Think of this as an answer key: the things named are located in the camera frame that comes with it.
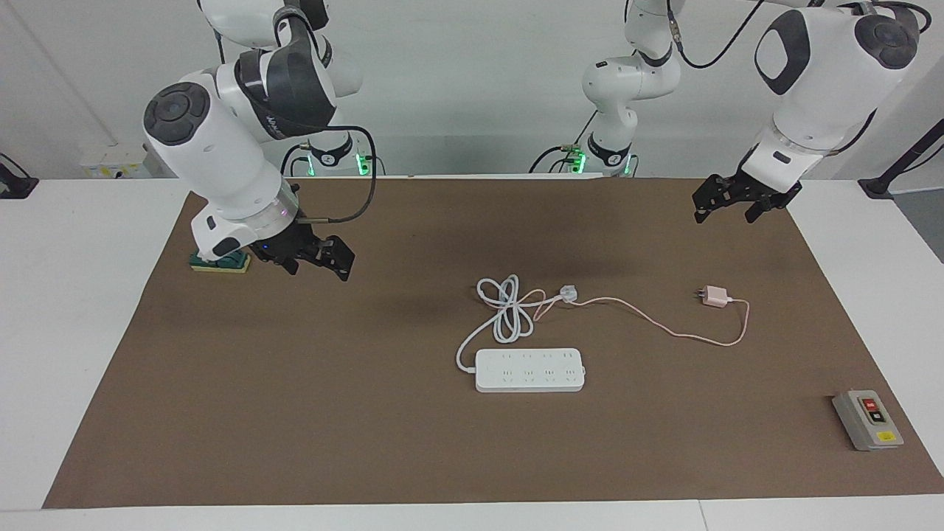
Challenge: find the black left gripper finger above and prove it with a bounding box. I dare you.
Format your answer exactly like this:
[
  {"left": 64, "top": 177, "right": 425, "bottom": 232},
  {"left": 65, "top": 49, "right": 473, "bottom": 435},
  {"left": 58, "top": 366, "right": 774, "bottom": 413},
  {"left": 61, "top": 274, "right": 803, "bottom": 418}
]
[
  {"left": 691, "top": 180, "right": 729, "bottom": 225},
  {"left": 743, "top": 194, "right": 785, "bottom": 225}
]

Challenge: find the pink charging cable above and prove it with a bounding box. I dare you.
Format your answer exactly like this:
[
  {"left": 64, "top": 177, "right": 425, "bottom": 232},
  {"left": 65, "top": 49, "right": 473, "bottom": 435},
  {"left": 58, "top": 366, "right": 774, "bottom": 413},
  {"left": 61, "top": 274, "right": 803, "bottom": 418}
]
[{"left": 532, "top": 294, "right": 752, "bottom": 348}]

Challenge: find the brown table mat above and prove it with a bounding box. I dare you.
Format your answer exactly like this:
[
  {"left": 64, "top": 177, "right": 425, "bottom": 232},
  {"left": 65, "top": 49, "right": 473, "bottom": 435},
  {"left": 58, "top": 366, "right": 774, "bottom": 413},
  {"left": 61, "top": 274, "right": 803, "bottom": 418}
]
[{"left": 42, "top": 176, "right": 944, "bottom": 510}]

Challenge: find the white power strip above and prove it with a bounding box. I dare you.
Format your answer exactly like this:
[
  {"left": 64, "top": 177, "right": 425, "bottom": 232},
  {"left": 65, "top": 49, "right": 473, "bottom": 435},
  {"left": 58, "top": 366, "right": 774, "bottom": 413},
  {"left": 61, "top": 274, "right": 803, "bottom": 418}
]
[{"left": 474, "top": 349, "right": 586, "bottom": 393}]

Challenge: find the black desk clamp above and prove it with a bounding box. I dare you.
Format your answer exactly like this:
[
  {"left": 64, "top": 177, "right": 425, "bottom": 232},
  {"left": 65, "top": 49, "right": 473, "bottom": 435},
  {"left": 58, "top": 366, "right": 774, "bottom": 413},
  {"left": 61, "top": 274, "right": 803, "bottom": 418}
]
[{"left": 0, "top": 153, "right": 39, "bottom": 200}]

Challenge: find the green knife switch yellow base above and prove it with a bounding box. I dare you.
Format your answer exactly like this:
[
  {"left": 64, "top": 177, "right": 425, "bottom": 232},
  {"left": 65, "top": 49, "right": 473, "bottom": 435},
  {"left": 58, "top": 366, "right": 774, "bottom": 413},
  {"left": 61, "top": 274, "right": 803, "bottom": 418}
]
[{"left": 190, "top": 249, "right": 252, "bottom": 275}]

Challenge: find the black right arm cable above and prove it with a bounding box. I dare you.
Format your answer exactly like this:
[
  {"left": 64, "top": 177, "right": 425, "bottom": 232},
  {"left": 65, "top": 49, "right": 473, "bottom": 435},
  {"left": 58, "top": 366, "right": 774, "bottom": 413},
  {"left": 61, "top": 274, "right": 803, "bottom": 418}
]
[{"left": 280, "top": 125, "right": 379, "bottom": 225}]

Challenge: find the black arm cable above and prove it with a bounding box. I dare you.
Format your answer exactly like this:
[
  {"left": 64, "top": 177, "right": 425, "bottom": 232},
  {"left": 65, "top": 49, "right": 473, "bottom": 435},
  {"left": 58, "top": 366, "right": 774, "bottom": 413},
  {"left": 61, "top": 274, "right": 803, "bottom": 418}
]
[
  {"left": 667, "top": 0, "right": 771, "bottom": 72},
  {"left": 280, "top": 125, "right": 379, "bottom": 225}
]

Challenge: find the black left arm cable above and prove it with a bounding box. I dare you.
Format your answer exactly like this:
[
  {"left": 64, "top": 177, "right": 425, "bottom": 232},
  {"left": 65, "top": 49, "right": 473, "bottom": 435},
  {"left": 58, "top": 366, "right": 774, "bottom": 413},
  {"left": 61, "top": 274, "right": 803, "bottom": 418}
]
[{"left": 667, "top": 0, "right": 771, "bottom": 72}]

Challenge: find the black left base cable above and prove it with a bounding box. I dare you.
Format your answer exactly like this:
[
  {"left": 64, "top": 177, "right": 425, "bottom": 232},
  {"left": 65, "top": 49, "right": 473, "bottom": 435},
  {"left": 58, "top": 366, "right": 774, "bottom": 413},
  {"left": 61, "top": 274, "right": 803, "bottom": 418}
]
[{"left": 529, "top": 111, "right": 600, "bottom": 175}]

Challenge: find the white power cable with plug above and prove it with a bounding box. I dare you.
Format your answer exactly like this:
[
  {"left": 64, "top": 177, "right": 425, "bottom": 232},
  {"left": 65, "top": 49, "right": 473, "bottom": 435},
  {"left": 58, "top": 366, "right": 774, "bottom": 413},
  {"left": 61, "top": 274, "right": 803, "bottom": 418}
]
[{"left": 455, "top": 275, "right": 578, "bottom": 373}]

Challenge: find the white wall socket box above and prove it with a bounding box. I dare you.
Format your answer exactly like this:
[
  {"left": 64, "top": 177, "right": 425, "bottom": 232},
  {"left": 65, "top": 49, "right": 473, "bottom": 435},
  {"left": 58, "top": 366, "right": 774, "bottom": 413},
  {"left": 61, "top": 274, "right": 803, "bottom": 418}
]
[{"left": 80, "top": 151, "right": 152, "bottom": 179}]

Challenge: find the grey push button switch box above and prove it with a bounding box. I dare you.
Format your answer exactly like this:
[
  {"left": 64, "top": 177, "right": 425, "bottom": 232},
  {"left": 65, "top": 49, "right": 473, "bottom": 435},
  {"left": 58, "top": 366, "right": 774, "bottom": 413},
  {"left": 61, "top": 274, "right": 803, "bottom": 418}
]
[{"left": 832, "top": 389, "right": 905, "bottom": 452}]

